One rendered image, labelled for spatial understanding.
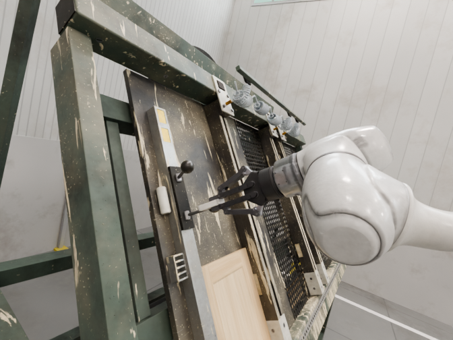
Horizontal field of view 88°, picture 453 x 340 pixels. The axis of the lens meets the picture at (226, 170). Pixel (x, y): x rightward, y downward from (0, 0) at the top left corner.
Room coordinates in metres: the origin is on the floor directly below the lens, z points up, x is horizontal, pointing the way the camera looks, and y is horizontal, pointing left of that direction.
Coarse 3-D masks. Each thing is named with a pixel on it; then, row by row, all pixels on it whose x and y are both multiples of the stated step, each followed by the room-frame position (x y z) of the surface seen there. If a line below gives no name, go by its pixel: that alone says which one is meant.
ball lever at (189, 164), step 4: (188, 160) 0.65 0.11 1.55; (184, 164) 0.63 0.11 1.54; (188, 164) 0.63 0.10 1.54; (192, 164) 0.64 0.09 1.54; (184, 168) 0.63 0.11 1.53; (188, 168) 0.63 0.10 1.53; (192, 168) 0.64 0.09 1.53; (184, 172) 0.64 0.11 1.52; (188, 172) 0.64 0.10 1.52; (176, 176) 0.72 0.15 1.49; (180, 176) 0.70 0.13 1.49; (176, 180) 0.72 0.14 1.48; (180, 180) 0.72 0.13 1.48
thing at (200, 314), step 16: (160, 128) 0.77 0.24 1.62; (160, 144) 0.75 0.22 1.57; (160, 160) 0.75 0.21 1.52; (176, 160) 0.77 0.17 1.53; (160, 176) 0.74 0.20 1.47; (176, 208) 0.69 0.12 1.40; (176, 224) 0.68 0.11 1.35; (176, 240) 0.67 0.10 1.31; (192, 240) 0.69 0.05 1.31; (192, 256) 0.66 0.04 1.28; (192, 272) 0.64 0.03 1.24; (192, 288) 0.62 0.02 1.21; (192, 304) 0.62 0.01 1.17; (208, 304) 0.64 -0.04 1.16; (192, 320) 0.61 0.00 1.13; (208, 320) 0.62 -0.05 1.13; (208, 336) 0.59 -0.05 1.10
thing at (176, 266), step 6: (168, 258) 0.63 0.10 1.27; (174, 258) 0.62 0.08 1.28; (180, 258) 0.65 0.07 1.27; (168, 264) 0.63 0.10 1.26; (174, 264) 0.61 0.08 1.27; (180, 264) 0.65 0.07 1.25; (174, 270) 0.61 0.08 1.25; (180, 270) 0.65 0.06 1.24; (186, 270) 0.64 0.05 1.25; (174, 276) 0.61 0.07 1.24; (180, 276) 0.64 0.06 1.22; (186, 276) 0.63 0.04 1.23; (174, 282) 0.61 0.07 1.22
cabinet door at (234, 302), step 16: (224, 256) 0.82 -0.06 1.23; (240, 256) 0.89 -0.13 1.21; (208, 272) 0.72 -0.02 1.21; (224, 272) 0.78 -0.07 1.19; (240, 272) 0.85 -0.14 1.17; (208, 288) 0.69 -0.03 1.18; (224, 288) 0.75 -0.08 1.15; (240, 288) 0.82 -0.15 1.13; (256, 288) 0.89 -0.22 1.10; (224, 304) 0.72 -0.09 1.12; (240, 304) 0.78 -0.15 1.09; (256, 304) 0.85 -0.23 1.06; (224, 320) 0.69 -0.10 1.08; (240, 320) 0.75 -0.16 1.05; (256, 320) 0.82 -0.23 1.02; (224, 336) 0.67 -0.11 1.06; (240, 336) 0.72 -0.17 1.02; (256, 336) 0.79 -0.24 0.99
